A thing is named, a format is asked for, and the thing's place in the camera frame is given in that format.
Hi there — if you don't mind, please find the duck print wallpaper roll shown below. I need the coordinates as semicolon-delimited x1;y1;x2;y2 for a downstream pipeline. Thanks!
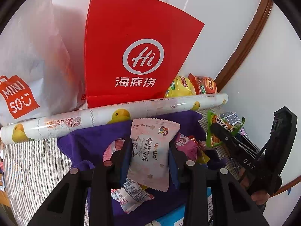
0;93;229;144

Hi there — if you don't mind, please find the green noodle snack packet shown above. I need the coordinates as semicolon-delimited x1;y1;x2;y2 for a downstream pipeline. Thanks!
206;110;245;149

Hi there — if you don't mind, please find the pale pink snowflake snack packet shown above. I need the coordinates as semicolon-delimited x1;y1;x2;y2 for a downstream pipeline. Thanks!
127;118;180;193

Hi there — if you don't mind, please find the white plastic shopping bag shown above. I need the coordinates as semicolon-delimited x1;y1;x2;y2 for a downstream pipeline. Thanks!
0;0;87;126

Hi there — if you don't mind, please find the pink peach-print snack packet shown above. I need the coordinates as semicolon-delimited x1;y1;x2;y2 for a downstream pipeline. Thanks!
103;138;126;163

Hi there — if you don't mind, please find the orange chip bag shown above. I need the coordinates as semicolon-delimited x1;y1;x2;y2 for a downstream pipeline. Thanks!
188;74;218;95

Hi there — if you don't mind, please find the person's right hand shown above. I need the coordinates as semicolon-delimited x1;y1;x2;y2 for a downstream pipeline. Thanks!
250;189;270;206

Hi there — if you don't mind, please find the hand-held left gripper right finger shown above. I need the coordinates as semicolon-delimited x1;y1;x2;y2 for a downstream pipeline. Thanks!
169;144;271;226

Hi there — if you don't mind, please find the yellow triangular snack packet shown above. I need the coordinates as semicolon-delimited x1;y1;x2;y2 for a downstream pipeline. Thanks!
196;149;211;164

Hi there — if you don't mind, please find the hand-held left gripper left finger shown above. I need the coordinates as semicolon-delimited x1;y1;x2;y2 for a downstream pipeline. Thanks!
28;138;133;226

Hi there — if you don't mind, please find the white red-label snack packet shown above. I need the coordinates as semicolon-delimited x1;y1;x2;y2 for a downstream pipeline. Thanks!
110;178;155;213

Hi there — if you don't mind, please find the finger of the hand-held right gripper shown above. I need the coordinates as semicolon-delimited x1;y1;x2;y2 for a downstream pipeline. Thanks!
210;122;238;155

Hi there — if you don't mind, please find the red paper bag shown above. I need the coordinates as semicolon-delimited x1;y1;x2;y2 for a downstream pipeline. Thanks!
83;0;205;109

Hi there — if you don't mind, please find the yellow chip bag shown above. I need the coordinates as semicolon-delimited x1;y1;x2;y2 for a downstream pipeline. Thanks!
164;76;197;98

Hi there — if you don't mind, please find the purple towel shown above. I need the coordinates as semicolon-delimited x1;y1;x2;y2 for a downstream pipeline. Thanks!
57;111;227;226

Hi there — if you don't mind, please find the light pink snack packet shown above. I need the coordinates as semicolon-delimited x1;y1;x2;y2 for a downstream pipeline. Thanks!
175;132;200;163

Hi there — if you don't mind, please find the grey checked folded cloth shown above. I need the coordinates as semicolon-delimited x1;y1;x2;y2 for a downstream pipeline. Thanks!
221;112;248;146

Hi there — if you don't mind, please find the light blue cardboard box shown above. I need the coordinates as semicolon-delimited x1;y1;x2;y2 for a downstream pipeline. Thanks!
150;186;213;226

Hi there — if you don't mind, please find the brown wooden door frame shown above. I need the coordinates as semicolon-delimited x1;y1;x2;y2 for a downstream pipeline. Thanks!
214;0;274;92

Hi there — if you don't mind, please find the striped mattress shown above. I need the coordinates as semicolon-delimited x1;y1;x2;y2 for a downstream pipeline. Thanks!
0;106;250;219

